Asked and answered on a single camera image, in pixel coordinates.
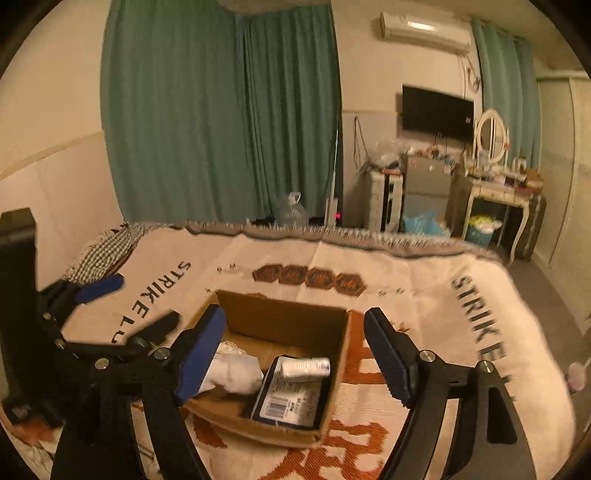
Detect small white bottle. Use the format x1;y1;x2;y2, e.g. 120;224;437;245
281;357;331;382

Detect white air conditioner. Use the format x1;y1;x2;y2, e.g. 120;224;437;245
380;11;472;56

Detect white dressing table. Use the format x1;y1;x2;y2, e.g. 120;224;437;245
461;157;533;260

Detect clear plastic water bottle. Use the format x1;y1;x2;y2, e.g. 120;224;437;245
276;191;310;227

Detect brown cardboard box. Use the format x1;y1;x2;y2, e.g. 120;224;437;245
185;290;352;449

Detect green waste bin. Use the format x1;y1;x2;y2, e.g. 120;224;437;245
465;214;503;246

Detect dark package with white label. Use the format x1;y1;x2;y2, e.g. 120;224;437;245
252;355;331;431

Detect grey mini fridge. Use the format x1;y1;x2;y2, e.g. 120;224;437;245
400;154;456;232

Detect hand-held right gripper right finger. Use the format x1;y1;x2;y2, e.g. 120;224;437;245
364;308;536;480

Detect blue plastic bag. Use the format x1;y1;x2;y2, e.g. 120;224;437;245
403;210;451;237

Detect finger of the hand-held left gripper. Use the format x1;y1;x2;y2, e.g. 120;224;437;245
41;274;125;325
55;311;180;358

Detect white wardrobe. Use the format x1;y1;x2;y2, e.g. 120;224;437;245
537;74;591;320

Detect black and white checked cloth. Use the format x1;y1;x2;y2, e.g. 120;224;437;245
62;222;155;283

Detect green curtain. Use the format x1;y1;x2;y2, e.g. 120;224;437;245
471;16;542;171
100;0;250;225
241;4;344;223

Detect black wall television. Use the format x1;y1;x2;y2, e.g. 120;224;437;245
402;84;475;143

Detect black hanging cable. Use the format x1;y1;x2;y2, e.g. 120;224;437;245
353;116;371;168

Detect white standing pole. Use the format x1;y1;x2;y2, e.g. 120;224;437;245
325;129;343;227

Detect white oval vanity mirror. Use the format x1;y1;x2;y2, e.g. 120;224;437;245
475;108;511;165

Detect cream printed blanket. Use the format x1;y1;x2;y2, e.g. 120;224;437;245
60;222;578;480

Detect brown suitcase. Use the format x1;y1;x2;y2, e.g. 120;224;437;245
514;194;547;262

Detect clear plastic bag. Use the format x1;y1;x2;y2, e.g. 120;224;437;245
369;135;413;169

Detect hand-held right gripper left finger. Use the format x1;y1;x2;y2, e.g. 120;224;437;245
51;306;227;480

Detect white storage cabinet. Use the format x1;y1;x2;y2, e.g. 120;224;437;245
362;168;403;232

